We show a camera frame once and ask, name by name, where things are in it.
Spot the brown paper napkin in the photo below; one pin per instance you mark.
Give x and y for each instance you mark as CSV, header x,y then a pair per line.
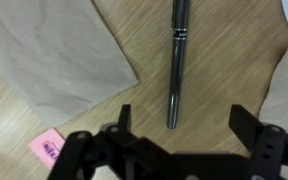
x,y
50,56
287,93

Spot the black pen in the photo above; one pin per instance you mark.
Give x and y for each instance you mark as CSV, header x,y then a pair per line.
x,y
177,66

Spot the pink packet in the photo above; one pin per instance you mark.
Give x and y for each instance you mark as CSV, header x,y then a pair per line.
x,y
49,150

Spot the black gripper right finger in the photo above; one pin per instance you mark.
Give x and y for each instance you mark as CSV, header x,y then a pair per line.
x,y
244,123

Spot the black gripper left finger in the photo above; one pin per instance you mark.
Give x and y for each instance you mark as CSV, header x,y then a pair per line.
x,y
125,116

